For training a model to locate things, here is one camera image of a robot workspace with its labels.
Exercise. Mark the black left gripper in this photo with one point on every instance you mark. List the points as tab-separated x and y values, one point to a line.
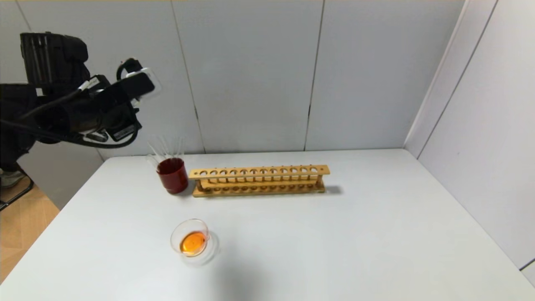
124	131

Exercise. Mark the test tube with red pigment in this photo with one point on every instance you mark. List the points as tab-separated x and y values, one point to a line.
154	154

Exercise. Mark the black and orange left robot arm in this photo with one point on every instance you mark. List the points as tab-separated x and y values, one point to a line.
46	100

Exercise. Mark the wooden test tube rack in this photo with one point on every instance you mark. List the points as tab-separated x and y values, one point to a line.
259	172

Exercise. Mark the dark red cup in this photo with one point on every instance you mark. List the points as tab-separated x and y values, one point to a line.
173	177

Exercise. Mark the clear glass beaker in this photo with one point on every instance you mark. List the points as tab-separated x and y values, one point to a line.
193	242

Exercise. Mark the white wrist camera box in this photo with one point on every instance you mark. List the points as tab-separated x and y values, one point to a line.
144	81

